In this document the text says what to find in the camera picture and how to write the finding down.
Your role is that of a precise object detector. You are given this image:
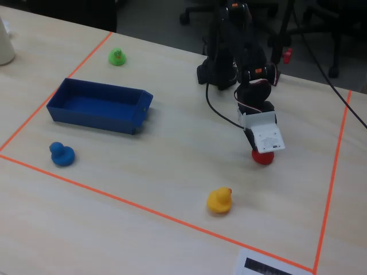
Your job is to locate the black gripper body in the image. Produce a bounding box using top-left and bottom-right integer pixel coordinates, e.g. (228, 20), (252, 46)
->
(235, 81), (276, 115)

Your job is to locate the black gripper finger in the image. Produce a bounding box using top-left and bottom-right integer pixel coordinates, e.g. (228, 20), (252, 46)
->
(243, 129), (259, 151)

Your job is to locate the red rubber duck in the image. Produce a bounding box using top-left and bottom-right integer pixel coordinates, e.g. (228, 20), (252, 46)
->
(251, 148), (275, 166)

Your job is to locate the small black box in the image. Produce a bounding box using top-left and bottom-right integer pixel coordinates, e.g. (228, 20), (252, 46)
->
(269, 0), (296, 66)

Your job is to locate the yellow rubber duck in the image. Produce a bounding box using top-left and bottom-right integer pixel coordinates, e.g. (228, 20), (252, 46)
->
(206, 187), (233, 215)

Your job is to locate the green rubber duck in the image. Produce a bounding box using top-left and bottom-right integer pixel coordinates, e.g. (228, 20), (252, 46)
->
(108, 47), (128, 67)

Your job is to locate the blue plastic box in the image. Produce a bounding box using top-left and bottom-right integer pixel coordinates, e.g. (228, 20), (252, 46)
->
(46, 77), (154, 136)

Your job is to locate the blue rubber duck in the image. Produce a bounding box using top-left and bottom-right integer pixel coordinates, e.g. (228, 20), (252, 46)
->
(49, 142), (76, 168)

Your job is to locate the black office chair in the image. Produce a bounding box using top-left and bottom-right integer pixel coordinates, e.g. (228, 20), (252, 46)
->
(298, 0), (367, 80)
(179, 0), (280, 26)

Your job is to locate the orange tape strip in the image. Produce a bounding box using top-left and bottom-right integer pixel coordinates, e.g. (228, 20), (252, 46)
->
(0, 31), (114, 152)
(0, 154), (315, 273)
(313, 89), (353, 273)

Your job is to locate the white paper sheet black print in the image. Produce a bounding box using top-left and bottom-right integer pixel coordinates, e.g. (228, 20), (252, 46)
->
(234, 248), (314, 275)

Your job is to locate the white container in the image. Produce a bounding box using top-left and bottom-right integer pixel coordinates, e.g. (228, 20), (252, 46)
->
(0, 17), (15, 66)

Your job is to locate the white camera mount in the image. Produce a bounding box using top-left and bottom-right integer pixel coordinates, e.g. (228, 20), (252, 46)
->
(236, 110), (286, 153)

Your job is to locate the black camera cable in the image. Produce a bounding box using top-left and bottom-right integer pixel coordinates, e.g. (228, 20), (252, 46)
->
(205, 81), (245, 129)

